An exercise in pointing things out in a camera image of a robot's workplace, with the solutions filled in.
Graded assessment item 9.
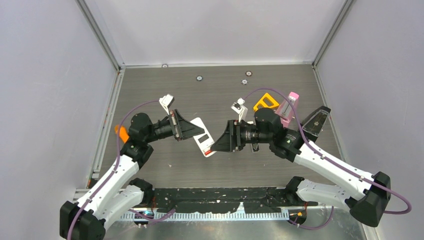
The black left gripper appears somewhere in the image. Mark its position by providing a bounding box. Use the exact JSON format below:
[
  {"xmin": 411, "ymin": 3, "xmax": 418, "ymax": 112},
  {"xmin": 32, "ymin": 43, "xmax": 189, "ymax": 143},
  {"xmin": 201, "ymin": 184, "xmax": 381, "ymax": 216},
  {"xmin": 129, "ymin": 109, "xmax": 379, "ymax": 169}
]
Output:
[{"xmin": 145, "ymin": 109, "xmax": 205, "ymax": 143}]

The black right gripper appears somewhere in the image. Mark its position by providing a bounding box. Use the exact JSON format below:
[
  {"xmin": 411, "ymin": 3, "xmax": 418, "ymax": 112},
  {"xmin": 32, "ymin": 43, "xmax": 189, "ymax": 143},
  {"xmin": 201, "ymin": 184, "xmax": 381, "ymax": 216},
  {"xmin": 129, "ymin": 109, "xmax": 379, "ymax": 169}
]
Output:
[{"xmin": 211, "ymin": 119, "xmax": 272, "ymax": 152}]

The white remote control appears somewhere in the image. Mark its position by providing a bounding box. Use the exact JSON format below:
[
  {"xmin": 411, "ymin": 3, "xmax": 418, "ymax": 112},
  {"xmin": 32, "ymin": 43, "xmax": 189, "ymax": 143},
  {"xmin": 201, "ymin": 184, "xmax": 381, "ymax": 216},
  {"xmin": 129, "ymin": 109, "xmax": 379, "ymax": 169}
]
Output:
[{"xmin": 190, "ymin": 117, "xmax": 215, "ymax": 158}]

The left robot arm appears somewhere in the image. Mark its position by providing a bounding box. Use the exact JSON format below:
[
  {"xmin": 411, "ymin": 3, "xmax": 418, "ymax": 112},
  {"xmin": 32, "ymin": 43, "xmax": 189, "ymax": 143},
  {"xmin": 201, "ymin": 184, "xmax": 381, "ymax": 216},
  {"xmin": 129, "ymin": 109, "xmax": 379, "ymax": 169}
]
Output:
[{"xmin": 59, "ymin": 109, "xmax": 206, "ymax": 240}]

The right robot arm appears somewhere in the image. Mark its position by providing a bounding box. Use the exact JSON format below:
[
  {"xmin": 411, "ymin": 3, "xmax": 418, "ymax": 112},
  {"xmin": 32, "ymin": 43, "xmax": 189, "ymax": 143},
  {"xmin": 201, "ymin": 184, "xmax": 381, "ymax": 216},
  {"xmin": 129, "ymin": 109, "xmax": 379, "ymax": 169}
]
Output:
[{"xmin": 211, "ymin": 106, "xmax": 391, "ymax": 227}]

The slim white black remote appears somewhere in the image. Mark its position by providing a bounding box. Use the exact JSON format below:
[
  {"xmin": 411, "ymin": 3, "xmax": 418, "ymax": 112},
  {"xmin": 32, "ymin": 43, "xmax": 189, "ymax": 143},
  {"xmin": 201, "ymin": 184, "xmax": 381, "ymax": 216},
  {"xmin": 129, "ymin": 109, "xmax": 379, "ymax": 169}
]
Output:
[{"xmin": 251, "ymin": 143, "xmax": 260, "ymax": 153}]

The pink metronome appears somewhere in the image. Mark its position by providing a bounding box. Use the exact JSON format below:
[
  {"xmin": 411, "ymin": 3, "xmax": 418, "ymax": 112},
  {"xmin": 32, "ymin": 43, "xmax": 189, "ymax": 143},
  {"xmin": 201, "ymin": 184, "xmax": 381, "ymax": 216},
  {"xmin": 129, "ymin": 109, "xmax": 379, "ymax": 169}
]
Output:
[{"xmin": 274, "ymin": 92, "xmax": 299, "ymax": 128}]

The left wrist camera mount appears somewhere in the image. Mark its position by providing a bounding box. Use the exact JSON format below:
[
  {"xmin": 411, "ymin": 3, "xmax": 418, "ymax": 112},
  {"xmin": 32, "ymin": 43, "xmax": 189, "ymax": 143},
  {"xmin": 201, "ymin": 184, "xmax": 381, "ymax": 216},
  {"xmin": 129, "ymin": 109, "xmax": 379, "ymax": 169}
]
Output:
[{"xmin": 158, "ymin": 94, "xmax": 175, "ymax": 115}]

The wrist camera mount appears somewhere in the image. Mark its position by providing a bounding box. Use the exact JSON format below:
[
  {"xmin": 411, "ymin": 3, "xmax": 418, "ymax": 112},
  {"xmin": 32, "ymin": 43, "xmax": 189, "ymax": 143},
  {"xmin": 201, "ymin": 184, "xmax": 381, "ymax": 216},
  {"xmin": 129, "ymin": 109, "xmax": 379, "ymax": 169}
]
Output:
[
  {"xmin": 231, "ymin": 98, "xmax": 248, "ymax": 122},
  {"xmin": 158, "ymin": 94, "xmax": 175, "ymax": 115}
]

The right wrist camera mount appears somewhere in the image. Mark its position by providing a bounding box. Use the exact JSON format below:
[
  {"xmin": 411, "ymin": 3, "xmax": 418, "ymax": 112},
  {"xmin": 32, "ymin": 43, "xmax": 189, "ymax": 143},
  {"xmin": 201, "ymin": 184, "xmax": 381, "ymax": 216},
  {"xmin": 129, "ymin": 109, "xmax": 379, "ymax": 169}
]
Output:
[{"xmin": 231, "ymin": 98, "xmax": 248, "ymax": 122}]

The yellow triangular plastic frame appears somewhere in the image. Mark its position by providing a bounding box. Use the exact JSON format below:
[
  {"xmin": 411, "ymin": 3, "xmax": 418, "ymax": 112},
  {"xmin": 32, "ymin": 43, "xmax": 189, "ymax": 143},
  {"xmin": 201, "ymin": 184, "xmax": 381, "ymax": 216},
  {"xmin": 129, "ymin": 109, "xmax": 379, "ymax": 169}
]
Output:
[{"xmin": 253, "ymin": 92, "xmax": 280, "ymax": 112}]

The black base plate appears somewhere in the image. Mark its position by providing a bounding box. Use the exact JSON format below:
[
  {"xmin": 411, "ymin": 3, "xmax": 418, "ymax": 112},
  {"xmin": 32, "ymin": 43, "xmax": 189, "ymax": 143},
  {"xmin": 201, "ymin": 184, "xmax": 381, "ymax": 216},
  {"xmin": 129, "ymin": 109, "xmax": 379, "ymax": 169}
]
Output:
[{"xmin": 149, "ymin": 187, "xmax": 318, "ymax": 214}]

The orange handle tool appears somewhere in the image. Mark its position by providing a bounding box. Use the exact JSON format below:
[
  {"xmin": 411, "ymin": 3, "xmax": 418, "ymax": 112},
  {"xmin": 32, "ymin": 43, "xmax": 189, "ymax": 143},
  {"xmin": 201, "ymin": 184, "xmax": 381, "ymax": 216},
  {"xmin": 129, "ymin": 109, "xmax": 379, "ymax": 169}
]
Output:
[{"xmin": 114, "ymin": 124, "xmax": 130, "ymax": 144}]

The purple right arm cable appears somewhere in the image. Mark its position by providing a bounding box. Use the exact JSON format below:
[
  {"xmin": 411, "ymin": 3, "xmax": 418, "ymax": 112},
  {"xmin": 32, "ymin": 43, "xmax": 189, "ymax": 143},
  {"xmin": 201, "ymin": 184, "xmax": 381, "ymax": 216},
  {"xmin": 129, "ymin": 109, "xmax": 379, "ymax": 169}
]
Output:
[{"xmin": 243, "ymin": 87, "xmax": 413, "ymax": 231}]

